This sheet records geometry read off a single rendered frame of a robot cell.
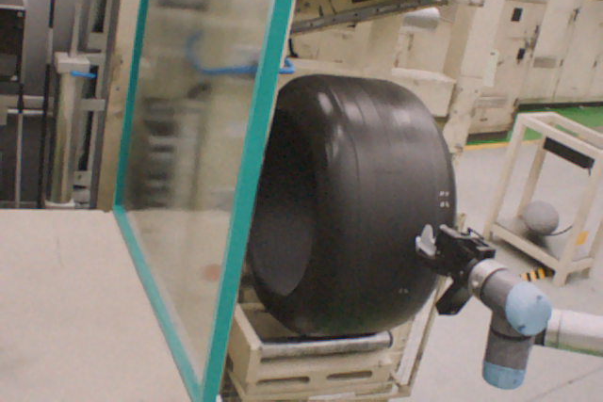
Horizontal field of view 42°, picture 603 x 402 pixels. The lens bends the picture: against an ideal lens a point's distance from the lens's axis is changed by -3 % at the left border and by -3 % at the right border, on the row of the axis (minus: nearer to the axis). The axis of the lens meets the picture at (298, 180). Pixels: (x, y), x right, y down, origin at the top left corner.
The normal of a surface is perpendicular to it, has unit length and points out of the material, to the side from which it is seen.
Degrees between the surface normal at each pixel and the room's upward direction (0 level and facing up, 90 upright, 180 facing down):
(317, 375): 90
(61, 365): 0
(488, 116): 90
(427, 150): 42
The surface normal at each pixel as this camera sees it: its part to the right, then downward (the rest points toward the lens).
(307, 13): 0.37, 0.42
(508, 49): 0.59, 0.41
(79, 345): 0.19, -0.91
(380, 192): 0.42, -0.11
